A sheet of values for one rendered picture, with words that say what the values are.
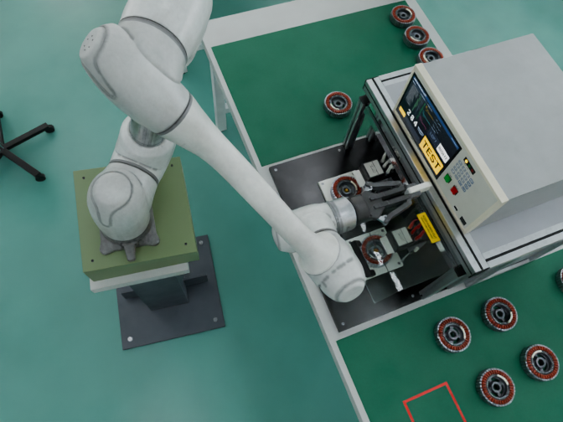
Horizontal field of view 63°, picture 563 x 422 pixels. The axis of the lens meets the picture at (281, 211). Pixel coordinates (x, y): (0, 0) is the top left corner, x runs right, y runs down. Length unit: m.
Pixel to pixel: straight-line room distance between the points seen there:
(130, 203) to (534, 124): 1.08
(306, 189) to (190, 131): 0.87
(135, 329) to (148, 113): 1.62
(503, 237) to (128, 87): 1.04
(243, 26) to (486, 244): 1.37
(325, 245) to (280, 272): 1.38
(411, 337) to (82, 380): 1.48
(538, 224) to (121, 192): 1.16
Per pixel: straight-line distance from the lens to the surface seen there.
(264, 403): 2.26
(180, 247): 1.52
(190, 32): 0.89
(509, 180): 1.24
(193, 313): 2.30
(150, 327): 2.32
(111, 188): 1.31
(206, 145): 0.90
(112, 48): 0.81
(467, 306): 1.71
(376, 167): 1.59
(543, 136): 1.36
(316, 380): 2.28
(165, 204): 1.57
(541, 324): 1.82
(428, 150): 1.38
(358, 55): 2.11
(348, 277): 0.99
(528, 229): 1.46
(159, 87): 0.82
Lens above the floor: 2.26
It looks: 66 degrees down
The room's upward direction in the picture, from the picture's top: 10 degrees clockwise
